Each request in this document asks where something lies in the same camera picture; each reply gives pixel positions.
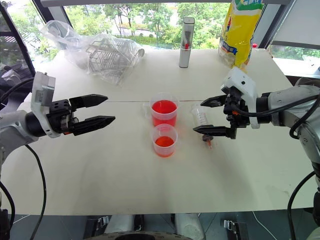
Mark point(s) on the dark rounded robot base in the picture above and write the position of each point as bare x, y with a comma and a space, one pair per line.
140, 235

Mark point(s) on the clear plastic syringe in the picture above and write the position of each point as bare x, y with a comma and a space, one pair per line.
201, 120

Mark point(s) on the white robot leg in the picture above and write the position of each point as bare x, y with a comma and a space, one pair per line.
118, 223
187, 225

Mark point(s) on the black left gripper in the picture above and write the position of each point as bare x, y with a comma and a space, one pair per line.
60, 116

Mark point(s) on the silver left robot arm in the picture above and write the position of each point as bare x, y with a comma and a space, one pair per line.
15, 125

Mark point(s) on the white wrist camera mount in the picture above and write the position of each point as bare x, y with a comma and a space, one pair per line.
243, 87
41, 100

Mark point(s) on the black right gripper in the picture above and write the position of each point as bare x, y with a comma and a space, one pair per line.
236, 110

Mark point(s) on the yellow snack bag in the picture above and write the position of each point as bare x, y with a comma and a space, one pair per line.
238, 32

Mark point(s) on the red bottle cap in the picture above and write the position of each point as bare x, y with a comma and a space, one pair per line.
254, 45

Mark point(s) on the clear plastic bag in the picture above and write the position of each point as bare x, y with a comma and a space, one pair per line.
90, 50

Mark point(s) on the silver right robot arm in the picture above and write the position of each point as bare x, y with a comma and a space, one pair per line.
292, 110

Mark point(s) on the white cylindrical container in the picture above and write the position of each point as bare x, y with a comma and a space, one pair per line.
187, 42

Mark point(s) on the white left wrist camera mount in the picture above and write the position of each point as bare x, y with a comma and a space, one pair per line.
41, 100

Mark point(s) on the small clear measuring cup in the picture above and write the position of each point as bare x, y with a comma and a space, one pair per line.
164, 141

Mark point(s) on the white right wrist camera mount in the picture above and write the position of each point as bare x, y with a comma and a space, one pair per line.
243, 87

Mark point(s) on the large clear measuring cup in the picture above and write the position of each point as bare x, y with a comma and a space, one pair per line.
163, 110

